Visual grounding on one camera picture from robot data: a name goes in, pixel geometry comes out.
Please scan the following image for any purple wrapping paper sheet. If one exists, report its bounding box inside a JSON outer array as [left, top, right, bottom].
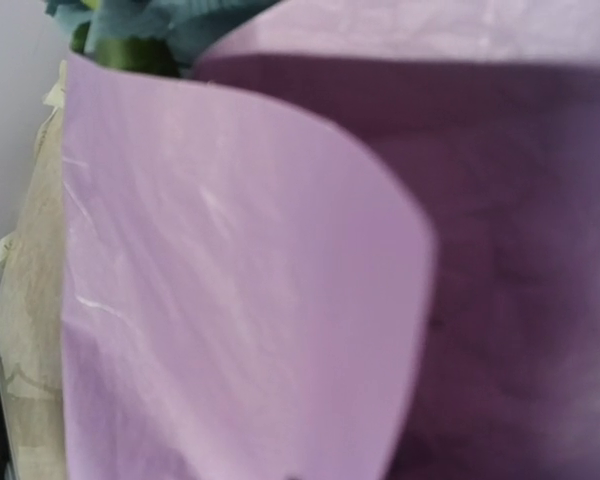
[[61, 1, 600, 479]]

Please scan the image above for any blue fake flower bunch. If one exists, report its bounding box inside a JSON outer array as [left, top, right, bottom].
[[45, 0, 276, 78]]

